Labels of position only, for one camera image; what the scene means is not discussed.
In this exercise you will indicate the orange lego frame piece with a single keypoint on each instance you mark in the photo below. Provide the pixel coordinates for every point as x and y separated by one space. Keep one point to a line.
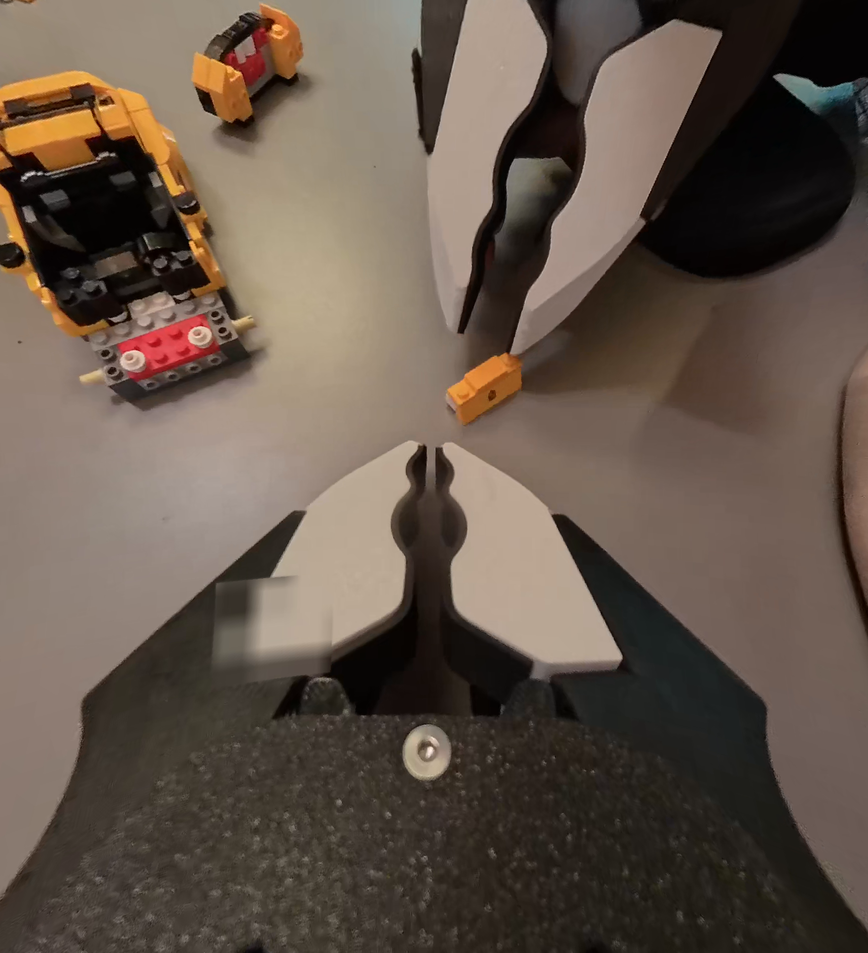
218 82

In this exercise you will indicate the orange and red lego assembly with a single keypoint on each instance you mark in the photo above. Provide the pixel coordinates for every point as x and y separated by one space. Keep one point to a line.
486 391

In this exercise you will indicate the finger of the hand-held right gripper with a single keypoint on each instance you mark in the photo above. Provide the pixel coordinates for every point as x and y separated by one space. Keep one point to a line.
628 149
479 112

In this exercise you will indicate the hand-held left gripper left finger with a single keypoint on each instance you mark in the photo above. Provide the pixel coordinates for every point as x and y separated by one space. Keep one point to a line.
359 543

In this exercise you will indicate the yellow lego car model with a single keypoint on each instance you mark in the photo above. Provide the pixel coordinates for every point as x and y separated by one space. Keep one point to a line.
69 134

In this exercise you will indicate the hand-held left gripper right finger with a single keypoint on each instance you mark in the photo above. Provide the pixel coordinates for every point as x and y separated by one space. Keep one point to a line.
531 588

